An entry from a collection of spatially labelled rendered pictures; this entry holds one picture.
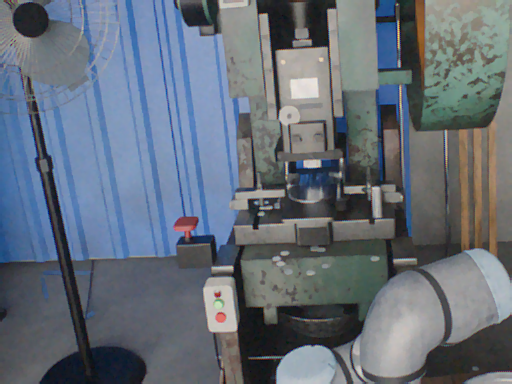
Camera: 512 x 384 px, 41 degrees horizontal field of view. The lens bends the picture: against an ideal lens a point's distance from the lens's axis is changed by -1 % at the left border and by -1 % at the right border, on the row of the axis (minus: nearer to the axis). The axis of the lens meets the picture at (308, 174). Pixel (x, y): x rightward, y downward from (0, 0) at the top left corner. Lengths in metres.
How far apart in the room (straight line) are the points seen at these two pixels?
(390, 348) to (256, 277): 0.93
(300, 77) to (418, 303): 0.98
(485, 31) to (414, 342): 0.76
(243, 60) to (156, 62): 1.40
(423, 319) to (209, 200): 2.40
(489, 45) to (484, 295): 0.67
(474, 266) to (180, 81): 2.26
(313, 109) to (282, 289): 0.49
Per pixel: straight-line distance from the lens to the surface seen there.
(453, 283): 0.99
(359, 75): 1.76
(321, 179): 1.96
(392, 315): 0.96
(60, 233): 2.37
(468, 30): 1.50
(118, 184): 3.36
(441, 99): 1.60
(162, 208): 3.34
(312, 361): 1.34
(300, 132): 1.82
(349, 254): 1.81
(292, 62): 1.81
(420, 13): 2.15
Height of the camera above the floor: 1.44
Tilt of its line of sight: 19 degrees down
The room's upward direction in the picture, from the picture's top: 5 degrees counter-clockwise
